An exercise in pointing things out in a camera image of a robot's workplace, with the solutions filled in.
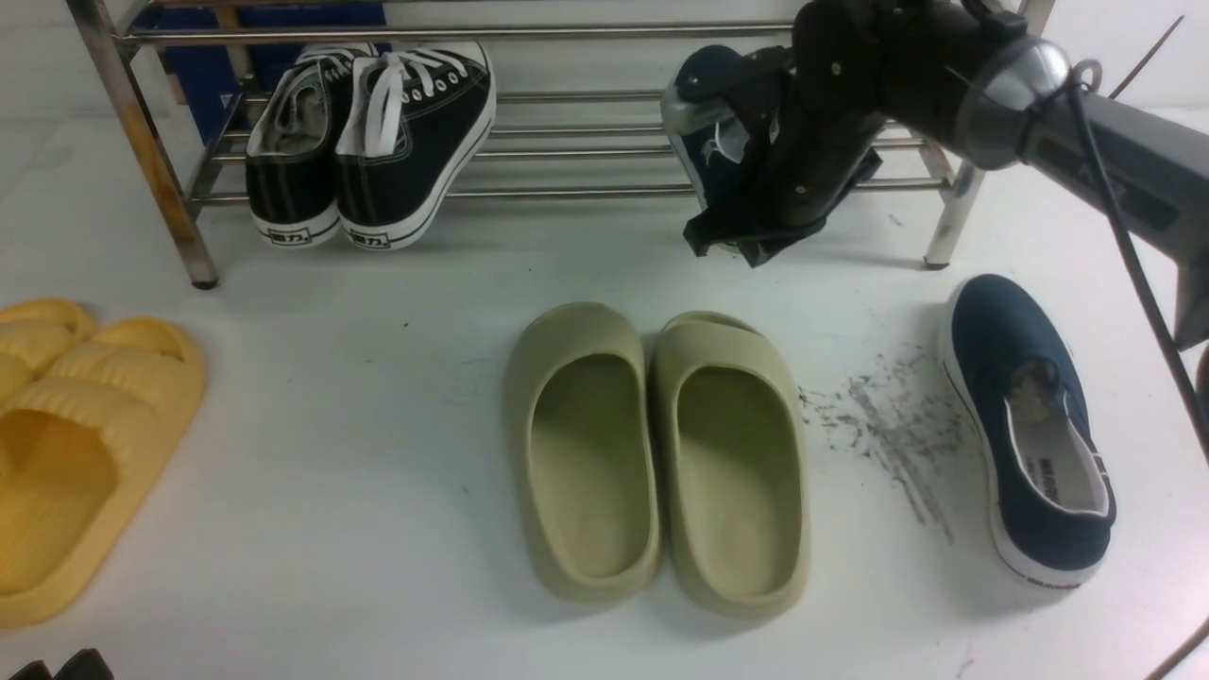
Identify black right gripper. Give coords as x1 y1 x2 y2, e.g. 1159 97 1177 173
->
678 1 906 267

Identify navy slip-on shoe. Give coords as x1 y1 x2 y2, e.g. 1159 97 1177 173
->
675 44 884 213
937 273 1117 590

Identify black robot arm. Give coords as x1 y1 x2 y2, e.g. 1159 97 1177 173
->
661 1 1208 348

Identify steel shoe rack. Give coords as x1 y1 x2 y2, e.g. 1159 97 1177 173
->
64 0 1057 290

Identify blue box behind rack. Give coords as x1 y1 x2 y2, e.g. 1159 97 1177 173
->
156 2 391 145

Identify olive foam slide right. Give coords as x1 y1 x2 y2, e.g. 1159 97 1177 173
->
648 311 810 621

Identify olive foam slide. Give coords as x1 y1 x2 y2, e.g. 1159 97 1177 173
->
648 311 810 621
502 302 663 605

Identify black canvas sneaker right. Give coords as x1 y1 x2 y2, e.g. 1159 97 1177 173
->
335 42 498 250

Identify black canvas sneaker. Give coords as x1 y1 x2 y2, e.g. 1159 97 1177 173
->
335 42 498 250
245 42 378 249

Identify olive foam slide left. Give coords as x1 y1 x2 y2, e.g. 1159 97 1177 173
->
502 302 663 605

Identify black canvas sneaker left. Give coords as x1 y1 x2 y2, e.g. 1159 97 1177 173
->
245 42 378 249

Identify yellow ribbed slide right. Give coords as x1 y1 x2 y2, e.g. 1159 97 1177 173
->
1 317 207 628

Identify yellow ribbed slide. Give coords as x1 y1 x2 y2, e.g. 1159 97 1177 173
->
1 296 96 400
1 317 207 628

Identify yellow ribbed slide left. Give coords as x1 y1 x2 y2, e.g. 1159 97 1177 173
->
1 296 96 400

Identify black left gripper tips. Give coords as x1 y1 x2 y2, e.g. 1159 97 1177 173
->
5 649 114 680

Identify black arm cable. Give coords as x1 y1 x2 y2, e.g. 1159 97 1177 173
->
1063 59 1209 454

